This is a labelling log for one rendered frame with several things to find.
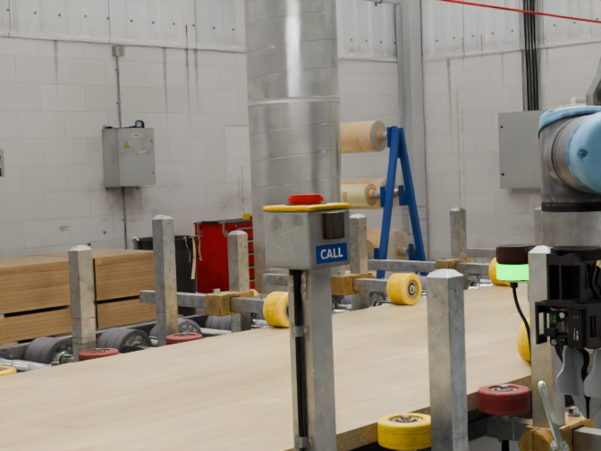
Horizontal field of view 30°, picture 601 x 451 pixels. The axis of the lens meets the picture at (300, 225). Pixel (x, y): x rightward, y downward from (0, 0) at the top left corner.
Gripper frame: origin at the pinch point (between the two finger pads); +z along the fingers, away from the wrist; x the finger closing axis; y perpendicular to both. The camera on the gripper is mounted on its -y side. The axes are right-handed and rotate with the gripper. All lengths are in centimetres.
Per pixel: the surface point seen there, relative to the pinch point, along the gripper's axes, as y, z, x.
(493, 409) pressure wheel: -19.1, 6.9, -26.2
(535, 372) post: -17.1, 0.1, -17.6
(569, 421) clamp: -22.1, 8.0, -15.0
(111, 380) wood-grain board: 3, 5, -90
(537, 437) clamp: -14.3, 8.9, -16.0
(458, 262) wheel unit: -152, -1, -120
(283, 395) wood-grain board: -4, 5, -55
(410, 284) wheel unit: -104, 0, -103
